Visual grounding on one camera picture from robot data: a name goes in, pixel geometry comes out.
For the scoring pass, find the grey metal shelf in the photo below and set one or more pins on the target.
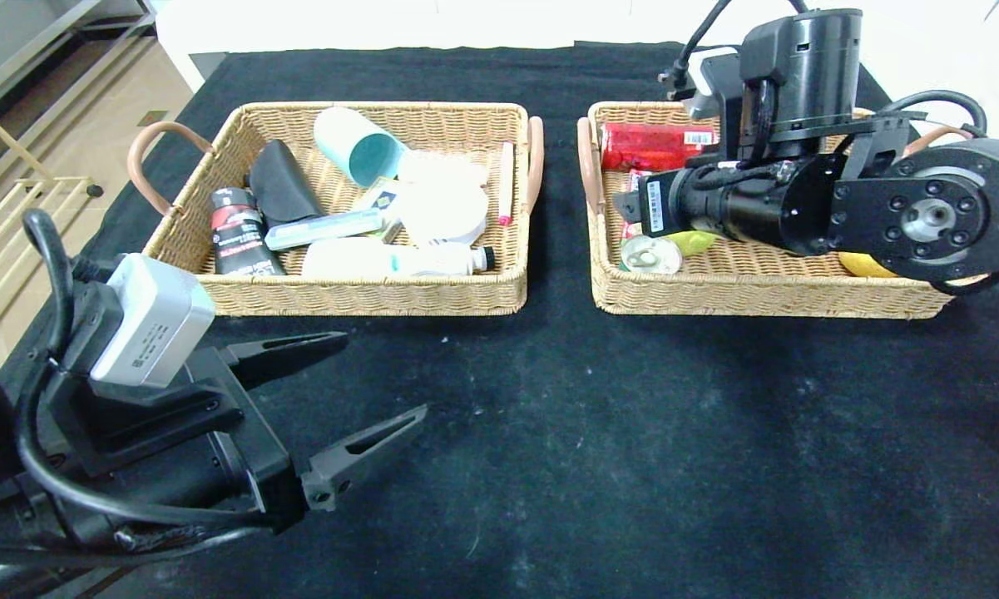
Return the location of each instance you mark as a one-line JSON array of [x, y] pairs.
[[17, 50]]

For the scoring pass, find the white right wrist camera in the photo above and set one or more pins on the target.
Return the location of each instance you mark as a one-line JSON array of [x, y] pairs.
[[707, 79]]

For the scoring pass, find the black facial cleanser tube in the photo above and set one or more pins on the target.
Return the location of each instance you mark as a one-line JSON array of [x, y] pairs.
[[245, 244]]

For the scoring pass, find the tin can with pull tab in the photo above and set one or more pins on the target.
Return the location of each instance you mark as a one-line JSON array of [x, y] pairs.
[[650, 254]]

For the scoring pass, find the wicker basket holding food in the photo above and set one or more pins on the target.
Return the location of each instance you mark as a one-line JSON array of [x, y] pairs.
[[757, 291]]

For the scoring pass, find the white electric brush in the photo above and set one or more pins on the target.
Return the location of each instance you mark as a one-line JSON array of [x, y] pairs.
[[358, 259]]

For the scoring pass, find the black table cloth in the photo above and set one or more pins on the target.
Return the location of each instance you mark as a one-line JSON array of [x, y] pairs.
[[632, 457]]

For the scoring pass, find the white cabinet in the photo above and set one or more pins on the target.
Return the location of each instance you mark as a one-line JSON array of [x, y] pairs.
[[948, 42]]

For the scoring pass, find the white low table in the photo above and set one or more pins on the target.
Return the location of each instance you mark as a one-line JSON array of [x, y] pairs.
[[299, 25]]

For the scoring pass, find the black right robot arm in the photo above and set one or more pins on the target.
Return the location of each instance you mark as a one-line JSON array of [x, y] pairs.
[[807, 58]]

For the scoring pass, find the green gold card box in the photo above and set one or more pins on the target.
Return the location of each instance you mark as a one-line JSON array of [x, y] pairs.
[[387, 198]]

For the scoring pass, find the clear compass case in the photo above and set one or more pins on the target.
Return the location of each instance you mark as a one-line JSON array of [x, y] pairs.
[[324, 230]]

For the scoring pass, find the white pink marker pen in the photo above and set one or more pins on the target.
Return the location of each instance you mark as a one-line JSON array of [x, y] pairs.
[[506, 183]]

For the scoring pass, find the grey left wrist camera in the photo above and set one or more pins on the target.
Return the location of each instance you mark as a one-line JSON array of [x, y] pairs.
[[145, 324]]

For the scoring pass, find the red chewy candy stick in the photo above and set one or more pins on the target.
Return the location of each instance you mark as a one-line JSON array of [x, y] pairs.
[[632, 229]]

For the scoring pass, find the red soda can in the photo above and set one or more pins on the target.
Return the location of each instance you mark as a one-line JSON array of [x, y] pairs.
[[645, 146]]

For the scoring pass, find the wooden wheeled rack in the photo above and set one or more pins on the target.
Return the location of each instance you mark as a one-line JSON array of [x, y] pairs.
[[17, 233]]

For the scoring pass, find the pink lotion bottle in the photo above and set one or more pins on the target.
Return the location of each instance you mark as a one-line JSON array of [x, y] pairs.
[[441, 168]]

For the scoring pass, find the wicker basket holding toiletries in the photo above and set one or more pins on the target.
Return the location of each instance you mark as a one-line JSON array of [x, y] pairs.
[[341, 294]]

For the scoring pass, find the yellow pear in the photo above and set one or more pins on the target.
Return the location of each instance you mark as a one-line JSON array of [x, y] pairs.
[[865, 266]]

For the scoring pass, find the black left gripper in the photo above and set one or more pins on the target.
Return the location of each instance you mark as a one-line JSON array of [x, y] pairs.
[[259, 445]]

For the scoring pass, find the black glasses case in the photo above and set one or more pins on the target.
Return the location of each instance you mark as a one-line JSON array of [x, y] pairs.
[[283, 187]]

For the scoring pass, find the yellow lemon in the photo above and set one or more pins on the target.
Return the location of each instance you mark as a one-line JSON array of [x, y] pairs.
[[694, 244]]

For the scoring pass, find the teal plastic cup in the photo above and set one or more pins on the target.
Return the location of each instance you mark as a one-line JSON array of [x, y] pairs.
[[358, 148]]

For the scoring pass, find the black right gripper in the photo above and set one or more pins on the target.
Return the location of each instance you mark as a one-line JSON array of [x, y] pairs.
[[655, 205]]

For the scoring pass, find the white round container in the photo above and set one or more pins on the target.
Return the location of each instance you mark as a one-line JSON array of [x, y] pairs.
[[447, 212]]

